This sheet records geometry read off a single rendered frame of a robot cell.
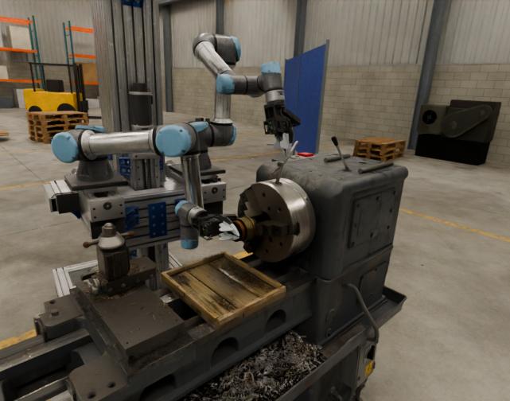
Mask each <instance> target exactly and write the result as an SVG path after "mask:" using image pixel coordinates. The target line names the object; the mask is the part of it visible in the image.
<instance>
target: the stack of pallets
mask: <svg viewBox="0 0 510 401"><path fill-rule="evenodd" d="M74 114H76V116H74ZM46 115H47V116H46ZM53 115H55V116H53ZM81 115H82V117H81ZM26 116H27V117H28V118H27V123H28V124H29V125H28V127H29V129H28V130H29V134H30V137H29V140H31V141H36V142H44V144H50V143H51V142H50V141H52V140H49V139H53V137H54V136H55V135H56V134H59V133H60V132H63V131H64V132H66V131H70V130H75V128H76V125H84V126H88V124H89V120H88V116H87V113H86V112H85V113H84V112H79V111H35V112H26ZM68 120H71V121H68ZM76 120H77V121H76ZM82 120H83V121H84V122H83V123H82ZM33 121H34V122H33ZM47 121H50V122H47ZM34 132H35V134H34ZM35 138H36V139H35ZM42 140H43V141H42Z"/></svg>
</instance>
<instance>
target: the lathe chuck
mask: <svg viewBox="0 0 510 401"><path fill-rule="evenodd" d="M273 182H276V179H272V180H268V181H261V182H256V183H253V184H251V187H252V189H253V192H254V194H255V197H256V199H257V201H258V203H259V207H260V208H261V210H262V211H263V212H265V213H264V214H263V215H261V216H258V217H256V218H254V220H256V222H257V223H259V222H262V221H265V220H274V221H278V222H281V223H284V224H291V225H295V224H296V223H297V224H298V234H297V235H293V236H292V235H288V236H283V237H279V236H274V235H272V236H265V235H263V236H262V238H261V240H260V242H259V245H258V247H257V249H256V252H255V255H256V256H257V257H259V258H260V259H262V260H264V261H266V262H269V263H276V262H279V261H282V260H284V259H287V258H289V257H290V256H293V255H296V254H297V253H299V252H300V251H301V250H302V249H303V248H304V246H305V245H306V243H307V240H308V238H309V234H310V217H309V213H308V210H307V207H306V204H305V202H304V200H303V199H302V196H301V195H300V194H299V192H298V191H297V190H296V189H295V188H294V187H293V186H292V185H290V184H289V183H287V182H285V181H282V180H280V181H279V183H281V185H275V184H274V183H273ZM242 204H243V202H242V200H241V198H240V199H239V204H238V212H237V215H238V219H239V214H240V213H241V212H242V211H241V208H240V205H242ZM294 252H296V253H295V254H293V253H294ZM291 254H293V255H291Z"/></svg>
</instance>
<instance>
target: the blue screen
mask: <svg viewBox="0 0 510 401"><path fill-rule="evenodd" d="M329 41H330V40H326V43H325V44H324V45H321V46H319V47H316V48H315V49H311V50H310V51H308V52H305V53H303V52H300V55H298V56H295V57H293V58H291V59H289V60H287V59H285V68H284V81H283V91H284V96H285V106H284V107H286V108H287V109H288V110H290V111H291V112H293V113H294V114H295V115H296V116H297V117H299V118H300V119H301V125H299V126H296V127H293V131H294V137H293V143H292V146H293V145H294V144H295V142H296V141H298V144H297V145H296V147H295V149H294V151H293V154H292V156H294V155H295V151H297V152H298V153H303V152H306V153H311V154H318V151H319V143H320V135H321V120H322V112H323V103H324V95H325V81H326V73H327V64H328V56H329ZM292 146H291V147H292Z"/></svg>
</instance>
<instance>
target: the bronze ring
mask: <svg viewBox="0 0 510 401"><path fill-rule="evenodd" d="M232 223H233V224H234V225H235V226H236V229H237V231H238V232H239V238H238V239H235V240H233V241H234V242H239V241H245V240H252V239H254V237H255V224H257V222H256V220H254V219H253V218H250V217H249V216H241V217H240V218H239V219H236V220H235V221H232Z"/></svg>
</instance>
